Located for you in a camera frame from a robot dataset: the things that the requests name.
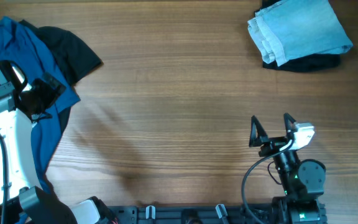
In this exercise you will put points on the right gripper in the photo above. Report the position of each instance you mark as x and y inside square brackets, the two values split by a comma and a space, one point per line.
[272, 144]

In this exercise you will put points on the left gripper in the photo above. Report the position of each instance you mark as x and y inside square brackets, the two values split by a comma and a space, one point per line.
[41, 85]

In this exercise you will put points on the light blue denim shorts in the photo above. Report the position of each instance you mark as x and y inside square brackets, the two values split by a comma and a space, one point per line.
[292, 29]

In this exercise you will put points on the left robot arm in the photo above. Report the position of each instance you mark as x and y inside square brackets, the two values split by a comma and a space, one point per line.
[21, 195]

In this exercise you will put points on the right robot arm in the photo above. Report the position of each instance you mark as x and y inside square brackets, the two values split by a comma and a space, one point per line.
[302, 181]

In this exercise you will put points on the folded black clothes pile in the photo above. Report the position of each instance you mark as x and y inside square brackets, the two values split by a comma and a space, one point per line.
[309, 63]

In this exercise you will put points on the black garment under shirt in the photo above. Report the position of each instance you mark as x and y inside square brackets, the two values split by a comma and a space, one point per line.
[65, 56]

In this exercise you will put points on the dark blue polo shirt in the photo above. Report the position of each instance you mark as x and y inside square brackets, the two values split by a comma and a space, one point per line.
[20, 44]

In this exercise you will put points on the right white rail clip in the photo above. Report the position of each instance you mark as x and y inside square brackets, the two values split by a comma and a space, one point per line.
[222, 213]

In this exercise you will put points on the white rail clip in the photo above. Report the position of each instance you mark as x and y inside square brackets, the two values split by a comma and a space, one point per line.
[150, 212]
[222, 213]

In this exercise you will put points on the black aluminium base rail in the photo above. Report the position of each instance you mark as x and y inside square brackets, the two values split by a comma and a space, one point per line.
[216, 214]

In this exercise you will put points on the left white rail clip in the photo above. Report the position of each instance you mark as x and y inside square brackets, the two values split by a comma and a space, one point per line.
[150, 212]

